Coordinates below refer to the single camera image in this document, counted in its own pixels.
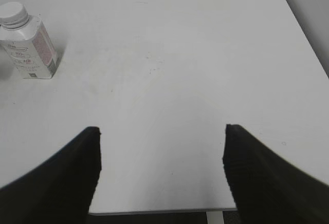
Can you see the white table leg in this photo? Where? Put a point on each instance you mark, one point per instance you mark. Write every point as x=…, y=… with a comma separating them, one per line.
x=215, y=217

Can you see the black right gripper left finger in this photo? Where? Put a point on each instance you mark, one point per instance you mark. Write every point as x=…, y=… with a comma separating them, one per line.
x=59, y=190

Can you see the white drink bottle carton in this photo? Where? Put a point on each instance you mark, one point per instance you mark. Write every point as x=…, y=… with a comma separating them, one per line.
x=30, y=49

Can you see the white screw cap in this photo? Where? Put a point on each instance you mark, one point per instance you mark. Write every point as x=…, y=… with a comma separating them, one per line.
x=13, y=15

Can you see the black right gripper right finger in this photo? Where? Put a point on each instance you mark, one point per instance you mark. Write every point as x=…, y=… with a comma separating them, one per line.
x=265, y=187

